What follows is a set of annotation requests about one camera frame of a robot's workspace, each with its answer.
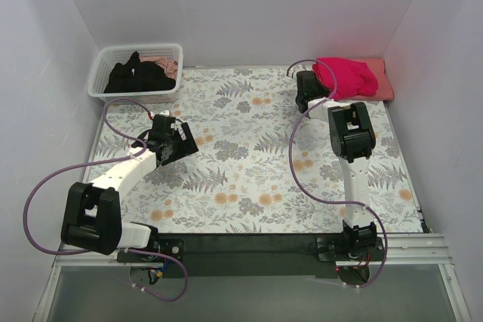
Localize magenta t shirt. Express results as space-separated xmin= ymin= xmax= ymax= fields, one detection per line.
xmin=312 ymin=57 xmax=379 ymax=100

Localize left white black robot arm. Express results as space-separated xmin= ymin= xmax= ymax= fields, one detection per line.
xmin=60 ymin=114 xmax=198 ymax=262

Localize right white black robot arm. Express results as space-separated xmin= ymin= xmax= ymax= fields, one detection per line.
xmin=292 ymin=70 xmax=377 ymax=260

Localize white plastic laundry basket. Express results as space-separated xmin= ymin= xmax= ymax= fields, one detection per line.
xmin=88 ymin=43 xmax=183 ymax=103

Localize folded salmon t shirt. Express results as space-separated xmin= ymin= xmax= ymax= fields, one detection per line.
xmin=352 ymin=58 xmax=394 ymax=101

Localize light pink t shirt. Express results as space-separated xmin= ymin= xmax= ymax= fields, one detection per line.
xmin=140 ymin=57 xmax=178 ymax=79

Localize black t shirt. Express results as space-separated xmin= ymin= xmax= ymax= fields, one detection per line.
xmin=104 ymin=51 xmax=176 ymax=94

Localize floral patterned table mat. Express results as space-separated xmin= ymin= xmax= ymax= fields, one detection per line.
xmin=74 ymin=68 xmax=430 ymax=235

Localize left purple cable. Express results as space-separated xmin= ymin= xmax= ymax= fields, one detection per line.
xmin=23 ymin=97 xmax=189 ymax=303

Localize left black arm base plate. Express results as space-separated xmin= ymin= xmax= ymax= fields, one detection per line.
xmin=116 ymin=238 xmax=184 ymax=263

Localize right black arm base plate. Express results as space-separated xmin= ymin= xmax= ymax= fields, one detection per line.
xmin=309 ymin=235 xmax=385 ymax=262

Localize aluminium frame rail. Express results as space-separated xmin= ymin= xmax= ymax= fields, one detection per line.
xmin=34 ymin=233 xmax=472 ymax=321

